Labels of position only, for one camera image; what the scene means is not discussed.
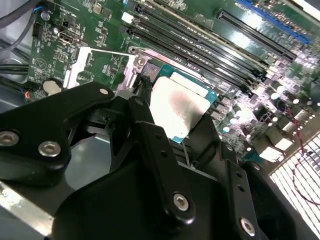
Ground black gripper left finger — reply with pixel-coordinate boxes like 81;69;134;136
0;77;196;227

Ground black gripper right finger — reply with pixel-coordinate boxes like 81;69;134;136
186;113;312;240

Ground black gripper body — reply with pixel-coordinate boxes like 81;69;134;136
53;161;238;240

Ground metal socket cover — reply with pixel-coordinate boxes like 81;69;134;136
62;46;152;92

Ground silver CPU chip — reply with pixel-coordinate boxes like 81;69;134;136
149;63;220;145

